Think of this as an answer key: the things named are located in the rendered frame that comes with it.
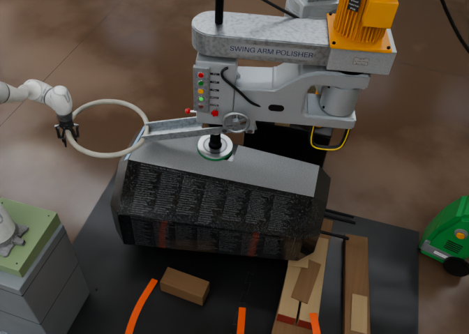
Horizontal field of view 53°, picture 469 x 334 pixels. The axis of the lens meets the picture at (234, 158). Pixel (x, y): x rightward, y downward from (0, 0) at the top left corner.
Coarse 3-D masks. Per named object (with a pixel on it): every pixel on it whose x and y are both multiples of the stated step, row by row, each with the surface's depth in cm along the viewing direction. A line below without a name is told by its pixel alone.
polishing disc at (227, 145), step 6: (204, 138) 288; (222, 138) 288; (228, 138) 289; (198, 144) 284; (204, 144) 284; (222, 144) 285; (228, 144) 285; (204, 150) 281; (210, 150) 281; (216, 150) 281; (222, 150) 282; (228, 150) 282; (210, 156) 278; (216, 156) 278; (222, 156) 278
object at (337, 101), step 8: (328, 88) 239; (336, 88) 235; (344, 88) 235; (328, 96) 242; (336, 96) 238; (344, 96) 237; (352, 96) 238; (320, 104) 252; (328, 104) 245; (336, 104) 242; (344, 104) 241; (352, 104) 243; (328, 112) 248; (336, 112) 246; (344, 112) 246
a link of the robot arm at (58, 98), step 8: (56, 88) 250; (64, 88) 252; (48, 96) 253; (56, 96) 249; (64, 96) 250; (48, 104) 255; (56, 104) 252; (64, 104) 252; (72, 104) 259; (56, 112) 259; (64, 112) 257
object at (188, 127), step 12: (168, 120) 280; (180, 120) 278; (192, 120) 277; (156, 132) 281; (168, 132) 272; (180, 132) 270; (192, 132) 270; (204, 132) 269; (216, 132) 268; (228, 132) 267
